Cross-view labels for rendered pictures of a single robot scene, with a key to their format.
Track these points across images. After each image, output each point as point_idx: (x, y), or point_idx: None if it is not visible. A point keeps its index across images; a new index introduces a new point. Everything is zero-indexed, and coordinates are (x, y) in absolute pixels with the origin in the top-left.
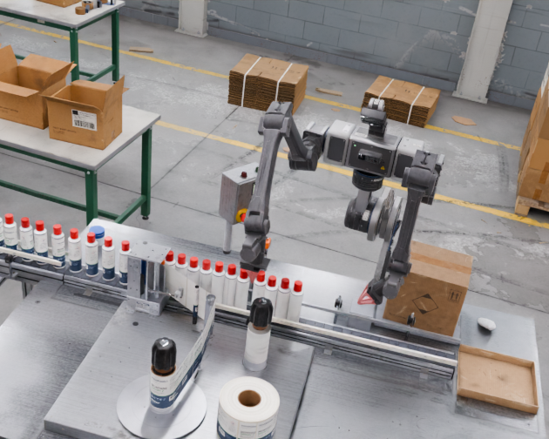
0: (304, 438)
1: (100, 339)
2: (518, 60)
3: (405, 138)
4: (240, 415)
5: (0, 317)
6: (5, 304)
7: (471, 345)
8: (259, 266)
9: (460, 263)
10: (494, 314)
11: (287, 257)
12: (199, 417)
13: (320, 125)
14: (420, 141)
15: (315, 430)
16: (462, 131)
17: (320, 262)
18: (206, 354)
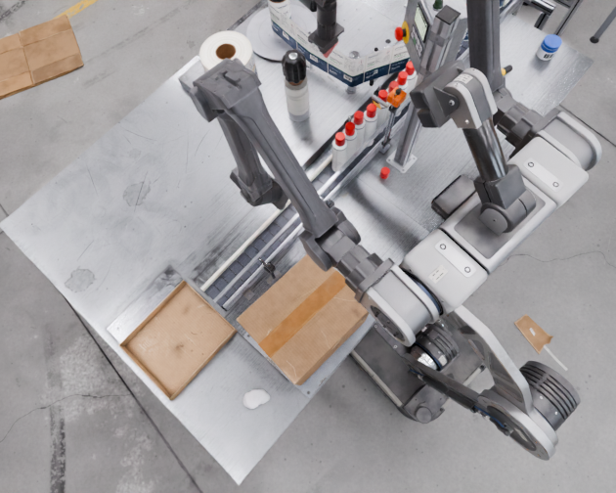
0: (213, 126)
1: (376, 14)
2: None
3: (473, 268)
4: (213, 39)
5: (568, 102)
6: (587, 108)
7: (238, 353)
8: (314, 31)
9: (286, 348)
10: (271, 432)
11: None
12: (257, 50)
13: (579, 149)
14: (455, 294)
15: (215, 137)
16: None
17: (614, 455)
18: (325, 80)
